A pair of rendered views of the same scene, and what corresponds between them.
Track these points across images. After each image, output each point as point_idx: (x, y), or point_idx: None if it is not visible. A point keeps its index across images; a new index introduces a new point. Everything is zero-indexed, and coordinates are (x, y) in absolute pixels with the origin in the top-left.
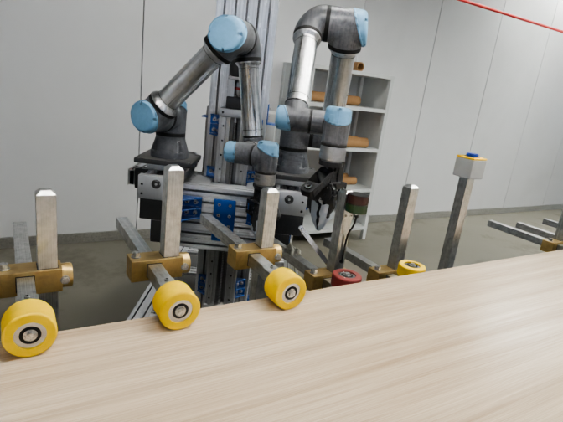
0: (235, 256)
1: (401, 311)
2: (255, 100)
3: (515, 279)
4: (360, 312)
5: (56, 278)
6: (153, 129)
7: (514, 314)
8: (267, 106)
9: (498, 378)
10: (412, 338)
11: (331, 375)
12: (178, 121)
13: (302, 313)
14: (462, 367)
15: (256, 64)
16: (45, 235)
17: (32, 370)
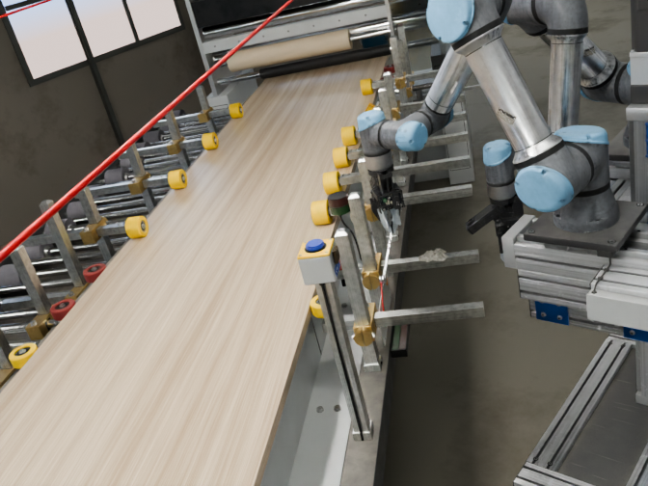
0: None
1: (274, 264)
2: (549, 89)
3: (242, 368)
4: (289, 248)
5: None
6: (583, 96)
7: (215, 320)
8: None
9: (198, 273)
10: (250, 258)
11: (256, 226)
12: (625, 95)
13: (309, 227)
14: (216, 265)
15: (553, 40)
16: None
17: (328, 169)
